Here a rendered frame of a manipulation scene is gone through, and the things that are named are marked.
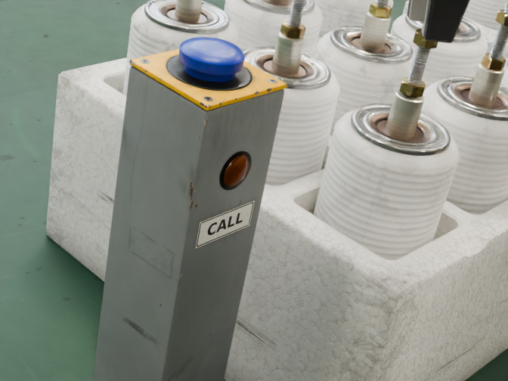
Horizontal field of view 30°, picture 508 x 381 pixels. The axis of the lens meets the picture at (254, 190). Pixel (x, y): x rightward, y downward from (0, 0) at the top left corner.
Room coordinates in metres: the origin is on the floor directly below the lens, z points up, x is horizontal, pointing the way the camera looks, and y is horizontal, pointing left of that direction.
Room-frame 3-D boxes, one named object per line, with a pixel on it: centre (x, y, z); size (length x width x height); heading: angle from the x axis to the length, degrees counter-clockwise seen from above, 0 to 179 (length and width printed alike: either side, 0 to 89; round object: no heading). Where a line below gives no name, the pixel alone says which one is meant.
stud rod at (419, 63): (0.65, -0.10, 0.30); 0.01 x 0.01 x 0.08
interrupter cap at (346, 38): (0.81, -0.08, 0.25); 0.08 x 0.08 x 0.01
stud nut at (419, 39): (0.65, -0.10, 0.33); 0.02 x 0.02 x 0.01; 24
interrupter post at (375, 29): (0.81, -0.08, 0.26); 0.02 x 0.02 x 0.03
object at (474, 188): (0.74, -0.17, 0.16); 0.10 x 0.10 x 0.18
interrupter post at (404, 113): (0.65, -0.10, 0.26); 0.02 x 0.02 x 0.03
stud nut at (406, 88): (0.65, -0.10, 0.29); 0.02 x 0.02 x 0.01; 24
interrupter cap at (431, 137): (0.65, -0.10, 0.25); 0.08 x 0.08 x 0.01
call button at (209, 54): (0.54, 0.04, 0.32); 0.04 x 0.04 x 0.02
